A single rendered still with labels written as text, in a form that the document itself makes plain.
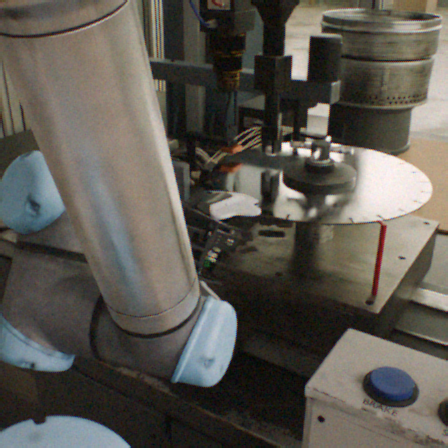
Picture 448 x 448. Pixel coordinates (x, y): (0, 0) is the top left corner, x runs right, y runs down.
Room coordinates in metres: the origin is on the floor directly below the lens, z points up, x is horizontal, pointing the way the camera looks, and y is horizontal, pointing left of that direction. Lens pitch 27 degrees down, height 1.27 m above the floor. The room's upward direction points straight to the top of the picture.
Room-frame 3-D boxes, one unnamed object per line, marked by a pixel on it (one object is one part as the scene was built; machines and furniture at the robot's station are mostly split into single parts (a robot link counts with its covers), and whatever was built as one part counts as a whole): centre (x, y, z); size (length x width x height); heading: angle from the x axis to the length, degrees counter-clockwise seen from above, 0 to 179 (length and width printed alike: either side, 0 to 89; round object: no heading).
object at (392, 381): (0.41, -0.16, 0.90); 0.04 x 0.04 x 0.02
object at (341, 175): (0.81, -0.15, 0.96); 0.11 x 0.11 x 0.03
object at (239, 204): (0.67, -0.03, 0.96); 0.09 x 0.06 x 0.03; 134
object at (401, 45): (1.56, -0.41, 0.93); 0.31 x 0.31 x 0.36
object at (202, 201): (0.65, 0.02, 0.97); 0.09 x 0.02 x 0.05; 134
